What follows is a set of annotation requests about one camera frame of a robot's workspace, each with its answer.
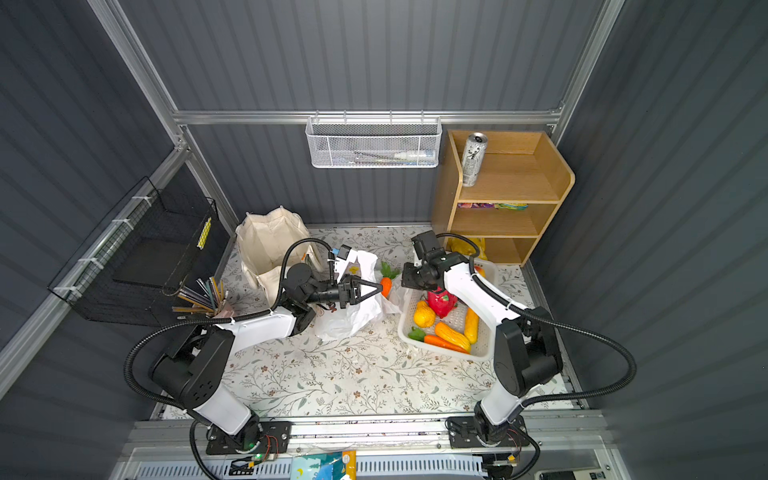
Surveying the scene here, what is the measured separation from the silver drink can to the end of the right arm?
0.27 meters

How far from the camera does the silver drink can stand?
79 cm

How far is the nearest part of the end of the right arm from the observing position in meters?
0.64

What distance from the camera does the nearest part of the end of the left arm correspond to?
696 mm
